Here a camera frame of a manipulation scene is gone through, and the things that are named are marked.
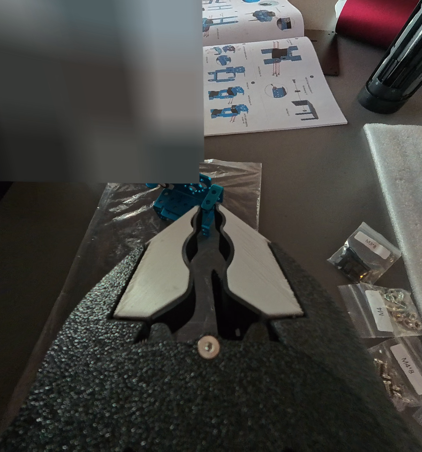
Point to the white foam sheet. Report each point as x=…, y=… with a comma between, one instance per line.
x=408, y=212

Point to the black patterned bottle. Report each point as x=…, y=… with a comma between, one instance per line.
x=391, y=84

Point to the large clear plastic bag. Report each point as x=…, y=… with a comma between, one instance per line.
x=126, y=212

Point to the dark desk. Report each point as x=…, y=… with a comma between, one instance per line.
x=320, y=176

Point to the assembly instruction booklet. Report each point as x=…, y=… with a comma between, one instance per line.
x=285, y=88

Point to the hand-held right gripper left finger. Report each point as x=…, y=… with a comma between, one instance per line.
x=150, y=282

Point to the red fabric roll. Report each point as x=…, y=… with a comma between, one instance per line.
x=373, y=17

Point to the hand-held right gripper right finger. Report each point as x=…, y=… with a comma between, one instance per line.
x=264, y=282

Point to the pile of small screw bags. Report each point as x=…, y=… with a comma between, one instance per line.
x=373, y=307

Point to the blue metal bracket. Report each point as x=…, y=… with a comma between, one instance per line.
x=211, y=201
x=175, y=204

